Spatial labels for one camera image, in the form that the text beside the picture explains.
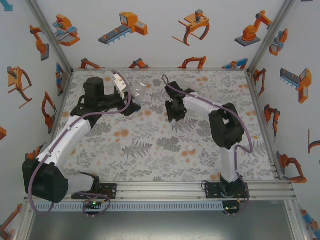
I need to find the clear unlabelled plastic bottle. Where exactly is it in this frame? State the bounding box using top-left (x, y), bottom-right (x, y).
top-left (129, 80), bottom-right (149, 105)

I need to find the floral fern pattern tablecloth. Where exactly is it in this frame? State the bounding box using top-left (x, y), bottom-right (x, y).
top-left (41, 70), bottom-right (282, 183)

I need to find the grey metal panel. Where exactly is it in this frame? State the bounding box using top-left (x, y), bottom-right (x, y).
top-left (26, 209), bottom-right (298, 240)

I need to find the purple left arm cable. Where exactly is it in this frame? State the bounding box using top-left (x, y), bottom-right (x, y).
top-left (27, 69), bottom-right (133, 220)

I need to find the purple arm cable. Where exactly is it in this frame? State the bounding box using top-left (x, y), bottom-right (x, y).
top-left (161, 74), bottom-right (254, 218)
top-left (27, 69), bottom-right (133, 220)

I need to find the aluminium side frame rail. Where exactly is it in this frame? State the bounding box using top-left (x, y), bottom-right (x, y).
top-left (246, 71), bottom-right (285, 180)
top-left (48, 69), bottom-right (75, 137)

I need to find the thin aluminium frame rail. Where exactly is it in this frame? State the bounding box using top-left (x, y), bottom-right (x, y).
top-left (71, 66), bottom-right (250, 73)

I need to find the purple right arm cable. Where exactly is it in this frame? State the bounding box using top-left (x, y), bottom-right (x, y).
top-left (161, 74), bottom-right (254, 218)

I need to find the aluminium frame post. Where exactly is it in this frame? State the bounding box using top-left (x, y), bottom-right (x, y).
top-left (246, 0), bottom-right (297, 73)
top-left (13, 199), bottom-right (35, 240)
top-left (24, 0), bottom-right (75, 73)
top-left (284, 199), bottom-right (307, 240)

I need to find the wide grooved aluminium frame rail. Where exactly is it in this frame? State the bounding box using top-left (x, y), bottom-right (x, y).
top-left (23, 181), bottom-right (297, 201)

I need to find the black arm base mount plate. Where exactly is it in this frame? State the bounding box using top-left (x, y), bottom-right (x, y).
top-left (71, 183), bottom-right (118, 200)
top-left (204, 181), bottom-right (251, 200)

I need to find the white slotted cable tray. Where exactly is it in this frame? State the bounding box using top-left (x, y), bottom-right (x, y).
top-left (33, 201), bottom-right (225, 211)

